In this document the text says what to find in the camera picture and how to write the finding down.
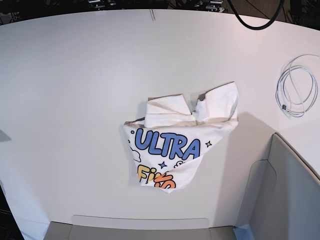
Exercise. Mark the white printed t-shirt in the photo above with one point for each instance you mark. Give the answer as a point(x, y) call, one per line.
point(170, 141)

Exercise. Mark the grey partition panel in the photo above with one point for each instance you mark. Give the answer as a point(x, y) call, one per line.
point(281, 199)

